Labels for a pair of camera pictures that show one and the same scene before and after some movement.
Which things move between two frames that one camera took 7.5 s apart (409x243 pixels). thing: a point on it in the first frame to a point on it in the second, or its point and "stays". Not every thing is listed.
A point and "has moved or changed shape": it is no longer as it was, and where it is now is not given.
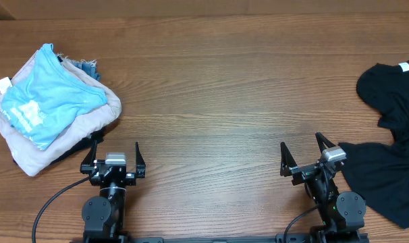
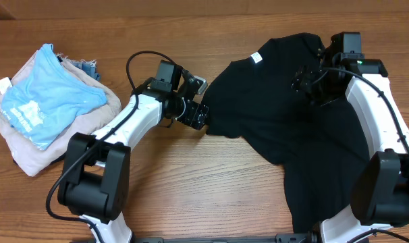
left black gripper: x=131 y=177 to x=189 y=117
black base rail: x=281 y=237 stays
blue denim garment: x=90 y=67 stays
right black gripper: x=311 y=169 to x=301 y=79
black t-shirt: x=388 y=175 has moved or changed shape
